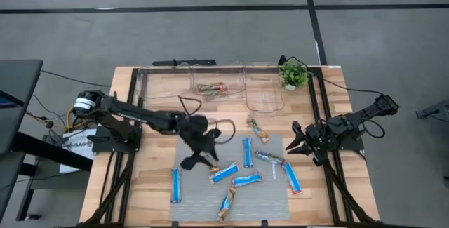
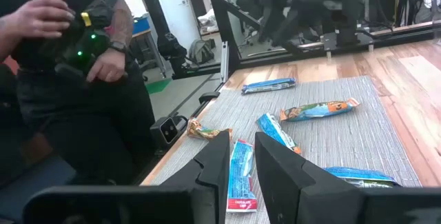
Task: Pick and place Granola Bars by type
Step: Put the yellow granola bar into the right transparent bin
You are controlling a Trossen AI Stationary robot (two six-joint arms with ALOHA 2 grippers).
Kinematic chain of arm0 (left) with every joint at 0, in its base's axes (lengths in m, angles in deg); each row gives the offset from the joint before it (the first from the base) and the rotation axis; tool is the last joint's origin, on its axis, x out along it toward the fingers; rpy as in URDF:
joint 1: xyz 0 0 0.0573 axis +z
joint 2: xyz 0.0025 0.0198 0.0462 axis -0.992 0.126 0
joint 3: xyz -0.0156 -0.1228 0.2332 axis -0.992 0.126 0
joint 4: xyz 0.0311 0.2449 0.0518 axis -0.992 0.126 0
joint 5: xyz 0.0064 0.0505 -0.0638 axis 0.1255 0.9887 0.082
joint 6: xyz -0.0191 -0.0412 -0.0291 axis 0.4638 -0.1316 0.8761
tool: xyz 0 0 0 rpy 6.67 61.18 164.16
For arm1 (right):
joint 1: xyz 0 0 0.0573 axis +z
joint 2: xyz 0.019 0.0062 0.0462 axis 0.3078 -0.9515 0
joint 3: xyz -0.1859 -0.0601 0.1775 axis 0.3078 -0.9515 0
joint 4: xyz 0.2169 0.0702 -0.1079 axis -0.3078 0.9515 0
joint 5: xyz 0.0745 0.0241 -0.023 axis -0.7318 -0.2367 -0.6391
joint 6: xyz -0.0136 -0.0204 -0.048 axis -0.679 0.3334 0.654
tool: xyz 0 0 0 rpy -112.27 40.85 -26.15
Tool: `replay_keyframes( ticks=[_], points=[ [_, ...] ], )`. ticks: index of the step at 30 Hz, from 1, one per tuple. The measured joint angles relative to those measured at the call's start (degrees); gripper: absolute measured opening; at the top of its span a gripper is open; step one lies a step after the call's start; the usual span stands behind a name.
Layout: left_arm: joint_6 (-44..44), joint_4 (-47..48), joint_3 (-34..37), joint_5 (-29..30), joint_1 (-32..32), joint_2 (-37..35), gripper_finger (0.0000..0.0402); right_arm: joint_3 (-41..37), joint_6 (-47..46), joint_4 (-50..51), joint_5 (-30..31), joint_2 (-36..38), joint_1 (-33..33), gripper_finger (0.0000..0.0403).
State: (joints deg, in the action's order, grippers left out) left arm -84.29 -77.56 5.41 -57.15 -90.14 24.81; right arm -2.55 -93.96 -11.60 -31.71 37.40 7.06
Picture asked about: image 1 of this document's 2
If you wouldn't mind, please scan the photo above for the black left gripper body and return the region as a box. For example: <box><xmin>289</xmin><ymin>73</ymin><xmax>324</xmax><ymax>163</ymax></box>
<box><xmin>178</xmin><ymin>114</ymin><xmax>222</xmax><ymax>156</ymax></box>

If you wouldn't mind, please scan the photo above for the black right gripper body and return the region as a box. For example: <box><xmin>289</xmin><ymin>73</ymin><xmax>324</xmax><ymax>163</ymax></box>
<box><xmin>304</xmin><ymin>121</ymin><xmax>334</xmax><ymax>152</ymax></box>

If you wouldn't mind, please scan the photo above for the green silver granola bar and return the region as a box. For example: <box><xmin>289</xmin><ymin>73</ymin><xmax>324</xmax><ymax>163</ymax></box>
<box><xmin>199</xmin><ymin>152</ymin><xmax>221</xmax><ymax>173</ymax></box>
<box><xmin>254</xmin><ymin>149</ymin><xmax>286</xmax><ymax>166</ymax></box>

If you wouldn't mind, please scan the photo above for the blue granola bar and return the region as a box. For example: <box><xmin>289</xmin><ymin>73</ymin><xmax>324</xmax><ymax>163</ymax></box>
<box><xmin>281</xmin><ymin>160</ymin><xmax>304</xmax><ymax>196</ymax></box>
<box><xmin>232</xmin><ymin>171</ymin><xmax>264</xmax><ymax>188</ymax></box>
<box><xmin>208</xmin><ymin>161</ymin><xmax>241</xmax><ymax>185</ymax></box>
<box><xmin>170</xmin><ymin>167</ymin><xmax>182</xmax><ymax>204</ymax></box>
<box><xmin>242</xmin><ymin>136</ymin><xmax>254</xmax><ymax>169</ymax></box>

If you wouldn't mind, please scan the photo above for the orange peanut butter granola bar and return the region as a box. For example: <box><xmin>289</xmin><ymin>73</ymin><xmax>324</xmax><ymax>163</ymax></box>
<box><xmin>217</xmin><ymin>185</ymin><xmax>237</xmax><ymax>222</ymax></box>
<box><xmin>246</xmin><ymin>117</ymin><xmax>271</xmax><ymax>145</ymax></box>

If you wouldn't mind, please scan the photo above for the orange green granola bar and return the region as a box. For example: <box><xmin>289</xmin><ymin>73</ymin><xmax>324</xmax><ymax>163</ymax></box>
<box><xmin>201</xmin><ymin>90</ymin><xmax>229</xmax><ymax>102</ymax></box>
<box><xmin>196</xmin><ymin>81</ymin><xmax>229</xmax><ymax>93</ymax></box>

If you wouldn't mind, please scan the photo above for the grey mesh mat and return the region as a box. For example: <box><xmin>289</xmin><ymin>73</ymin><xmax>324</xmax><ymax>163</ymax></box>
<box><xmin>169</xmin><ymin>133</ymin><xmax>291</xmax><ymax>222</ymax></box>

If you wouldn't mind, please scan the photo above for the clear plastic bin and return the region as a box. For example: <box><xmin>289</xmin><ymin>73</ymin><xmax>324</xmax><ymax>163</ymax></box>
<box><xmin>243</xmin><ymin>62</ymin><xmax>286</xmax><ymax>118</ymax></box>
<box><xmin>138</xmin><ymin>65</ymin><xmax>193</xmax><ymax>105</ymax></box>
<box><xmin>190</xmin><ymin>62</ymin><xmax>246</xmax><ymax>102</ymax></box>

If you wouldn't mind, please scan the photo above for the small green potted plant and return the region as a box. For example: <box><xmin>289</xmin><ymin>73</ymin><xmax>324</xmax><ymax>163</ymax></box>
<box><xmin>278</xmin><ymin>61</ymin><xmax>311</xmax><ymax>92</ymax></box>

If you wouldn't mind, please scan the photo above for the black power strip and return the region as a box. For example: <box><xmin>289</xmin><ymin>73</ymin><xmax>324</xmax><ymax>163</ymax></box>
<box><xmin>152</xmin><ymin>58</ymin><xmax>217</xmax><ymax>67</ymax></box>

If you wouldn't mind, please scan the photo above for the black aluminium crossbar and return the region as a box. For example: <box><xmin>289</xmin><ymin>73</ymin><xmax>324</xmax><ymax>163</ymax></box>
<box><xmin>133</xmin><ymin>66</ymin><xmax>322</xmax><ymax>74</ymax></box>

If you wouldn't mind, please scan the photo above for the white paper sheet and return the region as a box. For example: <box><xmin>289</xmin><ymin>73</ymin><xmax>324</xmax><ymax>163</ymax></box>
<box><xmin>58</xmin><ymin>128</ymin><xmax>98</xmax><ymax>175</ymax></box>

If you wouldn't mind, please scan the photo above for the dark grey side table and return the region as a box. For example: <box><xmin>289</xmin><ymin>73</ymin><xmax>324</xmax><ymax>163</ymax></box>
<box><xmin>0</xmin><ymin>58</ymin><xmax>94</xmax><ymax>222</ymax></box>

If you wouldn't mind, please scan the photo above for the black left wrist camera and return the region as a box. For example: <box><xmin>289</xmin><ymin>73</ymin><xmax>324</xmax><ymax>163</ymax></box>
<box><xmin>180</xmin><ymin>153</ymin><xmax>205</xmax><ymax>172</ymax></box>

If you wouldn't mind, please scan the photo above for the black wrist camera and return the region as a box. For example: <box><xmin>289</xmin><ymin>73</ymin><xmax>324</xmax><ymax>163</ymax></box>
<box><xmin>311</xmin><ymin>149</ymin><xmax>326</xmax><ymax>168</ymax></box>
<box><xmin>180</xmin><ymin>153</ymin><xmax>205</xmax><ymax>172</ymax></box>

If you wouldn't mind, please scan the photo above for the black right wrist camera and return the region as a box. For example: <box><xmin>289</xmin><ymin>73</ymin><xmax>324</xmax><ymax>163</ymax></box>
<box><xmin>311</xmin><ymin>149</ymin><xmax>326</xmax><ymax>168</ymax></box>

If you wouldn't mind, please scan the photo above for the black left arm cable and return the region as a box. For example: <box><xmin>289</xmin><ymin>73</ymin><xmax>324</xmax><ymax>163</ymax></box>
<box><xmin>177</xmin><ymin>95</ymin><xmax>203</xmax><ymax>117</ymax></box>
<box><xmin>209</xmin><ymin>118</ymin><xmax>237</xmax><ymax>145</ymax></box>

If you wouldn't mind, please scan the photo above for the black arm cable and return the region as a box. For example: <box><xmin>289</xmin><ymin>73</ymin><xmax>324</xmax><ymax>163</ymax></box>
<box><xmin>177</xmin><ymin>95</ymin><xmax>203</xmax><ymax>117</ymax></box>
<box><xmin>360</xmin><ymin>118</ymin><xmax>387</xmax><ymax>140</ymax></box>
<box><xmin>209</xmin><ymin>118</ymin><xmax>237</xmax><ymax>145</ymax></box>

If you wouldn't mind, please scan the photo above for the black aluminium side frame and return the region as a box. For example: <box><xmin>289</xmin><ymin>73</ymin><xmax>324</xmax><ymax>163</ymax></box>
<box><xmin>307</xmin><ymin>66</ymin><xmax>382</xmax><ymax>227</ymax></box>
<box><xmin>79</xmin><ymin>67</ymin><xmax>145</xmax><ymax>227</ymax></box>

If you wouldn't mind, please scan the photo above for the black power cable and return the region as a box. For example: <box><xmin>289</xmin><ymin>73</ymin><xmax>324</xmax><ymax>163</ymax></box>
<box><xmin>279</xmin><ymin>55</ymin><xmax>387</xmax><ymax>98</ymax></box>

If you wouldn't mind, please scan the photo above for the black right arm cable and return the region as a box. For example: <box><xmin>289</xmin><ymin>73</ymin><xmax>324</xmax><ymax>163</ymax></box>
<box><xmin>360</xmin><ymin>118</ymin><xmax>387</xmax><ymax>140</ymax></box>

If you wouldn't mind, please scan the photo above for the yellow cable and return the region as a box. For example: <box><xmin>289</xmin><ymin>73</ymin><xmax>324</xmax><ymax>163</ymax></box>
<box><xmin>65</xmin><ymin>105</ymin><xmax>93</xmax><ymax>133</ymax></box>

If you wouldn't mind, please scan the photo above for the black floor cable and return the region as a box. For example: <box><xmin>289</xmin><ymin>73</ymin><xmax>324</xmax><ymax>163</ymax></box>
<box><xmin>39</xmin><ymin>69</ymin><xmax>112</xmax><ymax>88</ymax></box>

